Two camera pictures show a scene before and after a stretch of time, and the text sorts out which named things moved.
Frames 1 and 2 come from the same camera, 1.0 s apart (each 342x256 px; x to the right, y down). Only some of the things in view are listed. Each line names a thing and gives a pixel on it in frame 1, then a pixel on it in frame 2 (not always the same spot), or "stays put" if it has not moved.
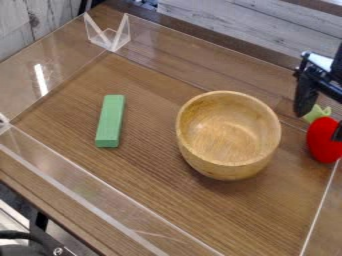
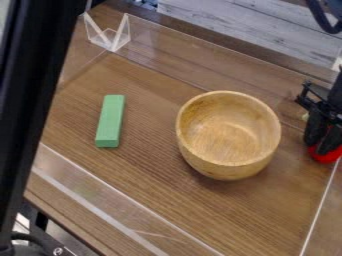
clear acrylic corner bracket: [108, 38] stays put
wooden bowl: [228, 133] stays put
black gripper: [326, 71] → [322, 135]
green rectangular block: [111, 119] stays put
